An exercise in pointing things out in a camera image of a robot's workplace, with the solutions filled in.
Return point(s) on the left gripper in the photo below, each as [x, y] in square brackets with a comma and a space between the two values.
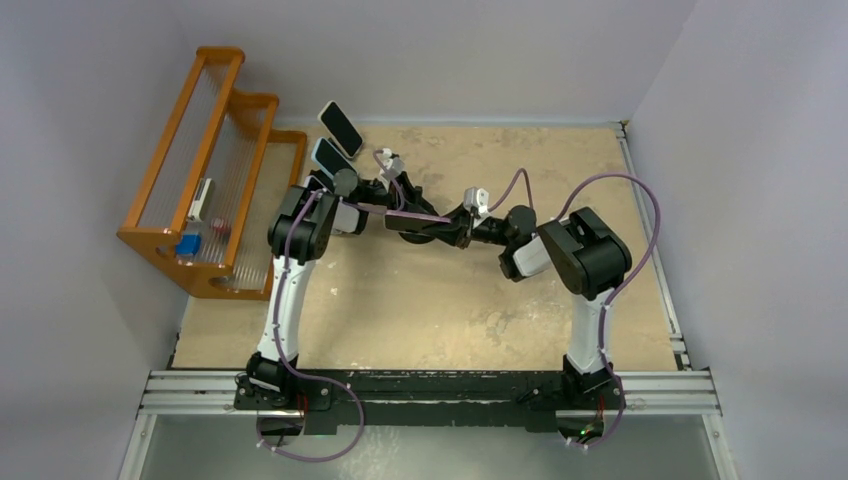
[400, 196]

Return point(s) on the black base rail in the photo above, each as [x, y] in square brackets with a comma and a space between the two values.
[547, 401]

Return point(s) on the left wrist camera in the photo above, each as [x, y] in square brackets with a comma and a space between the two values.
[391, 165]

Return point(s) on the black round base stand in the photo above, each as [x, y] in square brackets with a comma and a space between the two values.
[420, 236]

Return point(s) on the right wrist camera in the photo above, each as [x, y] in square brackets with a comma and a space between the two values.
[476, 201]

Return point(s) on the blue block in rack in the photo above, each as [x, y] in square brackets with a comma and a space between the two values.
[188, 246]

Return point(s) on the white smartphone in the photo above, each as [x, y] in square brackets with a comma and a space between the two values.
[318, 181]
[341, 129]

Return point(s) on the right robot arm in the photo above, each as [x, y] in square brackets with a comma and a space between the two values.
[588, 257]

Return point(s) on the aluminium frame rail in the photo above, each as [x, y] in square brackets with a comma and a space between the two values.
[672, 393]

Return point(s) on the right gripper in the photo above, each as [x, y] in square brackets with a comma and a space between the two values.
[460, 230]

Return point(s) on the orange wooden rack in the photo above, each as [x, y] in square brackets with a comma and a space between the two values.
[217, 131]

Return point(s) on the white item in rack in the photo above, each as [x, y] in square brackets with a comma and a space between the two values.
[201, 202]

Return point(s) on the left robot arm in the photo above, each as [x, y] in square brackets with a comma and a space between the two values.
[298, 237]

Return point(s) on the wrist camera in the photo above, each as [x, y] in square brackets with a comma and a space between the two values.
[476, 201]
[391, 165]

